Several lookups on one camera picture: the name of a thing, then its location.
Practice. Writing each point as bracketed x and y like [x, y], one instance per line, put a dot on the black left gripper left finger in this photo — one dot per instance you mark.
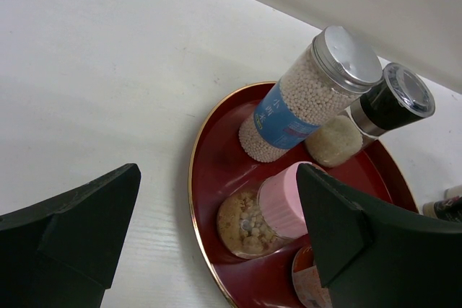
[64, 251]

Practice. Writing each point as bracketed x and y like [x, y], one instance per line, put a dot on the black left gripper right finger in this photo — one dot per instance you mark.
[370, 253]

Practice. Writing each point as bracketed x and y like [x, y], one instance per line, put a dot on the red-capped seasoning jar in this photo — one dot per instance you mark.
[306, 280]

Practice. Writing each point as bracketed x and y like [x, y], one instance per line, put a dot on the black-capped white bottle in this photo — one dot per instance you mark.
[448, 209]

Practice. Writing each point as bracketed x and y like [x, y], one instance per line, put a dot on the pink-capped small glass jar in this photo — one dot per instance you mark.
[261, 218]

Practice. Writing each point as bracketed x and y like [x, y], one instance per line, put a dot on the black-top salt grinder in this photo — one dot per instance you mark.
[401, 98]

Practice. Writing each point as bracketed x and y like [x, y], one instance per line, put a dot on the silver-capped blue-label bottle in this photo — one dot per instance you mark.
[329, 75]

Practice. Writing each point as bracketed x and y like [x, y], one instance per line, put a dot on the round red lacquer tray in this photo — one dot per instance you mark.
[218, 168]

